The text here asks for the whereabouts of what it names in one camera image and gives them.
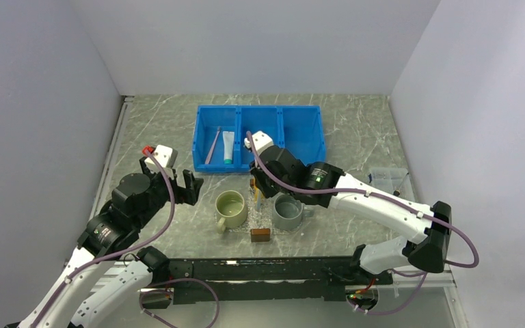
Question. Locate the aluminium side rail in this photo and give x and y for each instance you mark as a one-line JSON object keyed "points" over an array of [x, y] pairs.
{"points": [[111, 155]]}

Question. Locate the cream ceramic mug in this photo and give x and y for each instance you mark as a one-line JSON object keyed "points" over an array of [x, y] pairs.
{"points": [[231, 210]]}

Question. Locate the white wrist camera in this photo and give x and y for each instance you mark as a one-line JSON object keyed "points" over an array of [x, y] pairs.
{"points": [[164, 155], [258, 141]]}

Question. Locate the white teal-capped toothpaste tube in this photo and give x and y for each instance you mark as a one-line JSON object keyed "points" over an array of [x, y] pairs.
{"points": [[228, 142]]}

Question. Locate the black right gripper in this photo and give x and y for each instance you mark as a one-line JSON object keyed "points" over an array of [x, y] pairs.
{"points": [[258, 175]]}

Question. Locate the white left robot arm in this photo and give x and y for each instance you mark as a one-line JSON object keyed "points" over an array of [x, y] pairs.
{"points": [[105, 267]]}

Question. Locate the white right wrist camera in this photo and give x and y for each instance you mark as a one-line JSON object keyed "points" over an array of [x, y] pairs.
{"points": [[258, 141]]}

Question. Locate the grey ceramic mug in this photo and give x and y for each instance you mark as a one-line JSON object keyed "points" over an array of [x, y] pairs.
{"points": [[288, 213]]}

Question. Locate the blue storage bin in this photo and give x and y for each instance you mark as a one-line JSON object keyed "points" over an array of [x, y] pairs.
{"points": [[208, 118], [302, 133], [254, 118]]}

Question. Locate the pink toothbrush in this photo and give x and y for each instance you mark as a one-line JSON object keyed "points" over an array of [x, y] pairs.
{"points": [[213, 146]]}

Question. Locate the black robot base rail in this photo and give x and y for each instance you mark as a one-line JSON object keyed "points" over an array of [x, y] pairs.
{"points": [[195, 280]]}

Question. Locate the blue right storage bin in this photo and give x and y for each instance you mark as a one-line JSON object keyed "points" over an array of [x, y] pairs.
{"points": [[302, 133]]}

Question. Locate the yellow toothpaste tube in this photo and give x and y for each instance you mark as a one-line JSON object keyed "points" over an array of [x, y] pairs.
{"points": [[254, 188]]}

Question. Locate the blue middle storage bin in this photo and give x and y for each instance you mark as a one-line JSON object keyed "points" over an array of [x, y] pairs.
{"points": [[254, 118]]}

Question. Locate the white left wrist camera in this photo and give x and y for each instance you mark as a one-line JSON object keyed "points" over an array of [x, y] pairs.
{"points": [[164, 155]]}

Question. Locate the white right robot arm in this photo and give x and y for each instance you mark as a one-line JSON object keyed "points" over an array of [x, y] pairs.
{"points": [[422, 236]]}

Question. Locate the clear plastic parts box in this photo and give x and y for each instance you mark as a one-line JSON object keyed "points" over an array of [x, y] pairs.
{"points": [[388, 178]]}

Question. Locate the yellow black screwdriver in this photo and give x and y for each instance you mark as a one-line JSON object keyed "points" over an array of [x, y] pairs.
{"points": [[397, 191]]}

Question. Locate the light blue toothbrush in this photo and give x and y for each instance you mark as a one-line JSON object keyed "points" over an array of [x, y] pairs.
{"points": [[258, 199]]}

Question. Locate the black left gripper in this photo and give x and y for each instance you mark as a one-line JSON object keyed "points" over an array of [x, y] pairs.
{"points": [[189, 193]]}

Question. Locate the blue left storage bin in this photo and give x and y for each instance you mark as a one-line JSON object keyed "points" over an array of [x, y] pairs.
{"points": [[208, 118]]}

